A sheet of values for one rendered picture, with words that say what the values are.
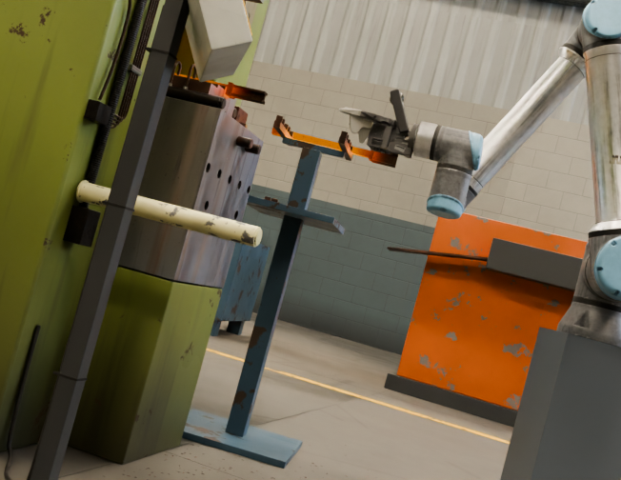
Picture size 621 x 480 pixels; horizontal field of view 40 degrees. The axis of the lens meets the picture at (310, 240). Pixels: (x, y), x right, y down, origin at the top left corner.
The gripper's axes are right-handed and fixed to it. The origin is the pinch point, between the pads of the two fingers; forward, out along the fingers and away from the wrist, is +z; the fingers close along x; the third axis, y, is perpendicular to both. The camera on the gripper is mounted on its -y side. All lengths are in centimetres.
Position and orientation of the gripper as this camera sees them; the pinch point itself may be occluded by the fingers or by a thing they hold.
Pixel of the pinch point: (344, 113)
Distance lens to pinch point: 225.9
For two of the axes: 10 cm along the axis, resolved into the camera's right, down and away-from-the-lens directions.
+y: -2.6, 9.6, -0.4
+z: -9.4, -2.4, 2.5
